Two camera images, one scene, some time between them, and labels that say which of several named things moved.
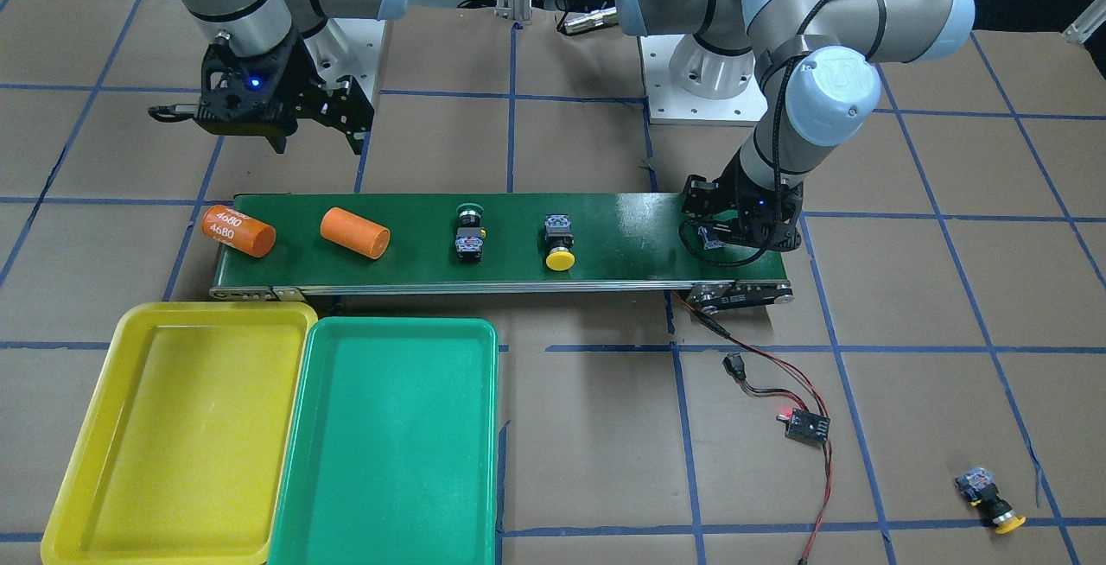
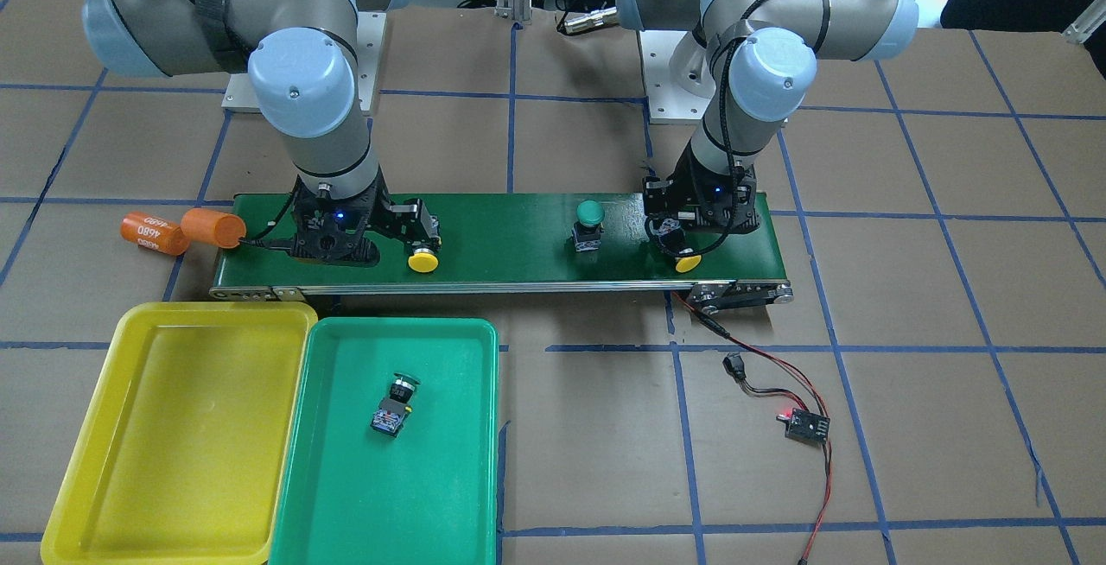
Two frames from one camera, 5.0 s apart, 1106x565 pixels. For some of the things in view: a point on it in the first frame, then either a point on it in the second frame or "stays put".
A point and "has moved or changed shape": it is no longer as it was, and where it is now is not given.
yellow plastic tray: [181, 454] stays put
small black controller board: [806, 428] stays put
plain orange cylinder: [362, 237] has moved or changed shape
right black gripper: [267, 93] to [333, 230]
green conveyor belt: [332, 245] stays put
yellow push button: [978, 485] to [686, 263]
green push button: [470, 235] to [390, 412]
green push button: [709, 244] has moved or changed shape
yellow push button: [560, 240] to [423, 260]
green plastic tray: [391, 458] stays put
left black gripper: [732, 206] to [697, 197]
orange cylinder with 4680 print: [232, 229] to [148, 231]
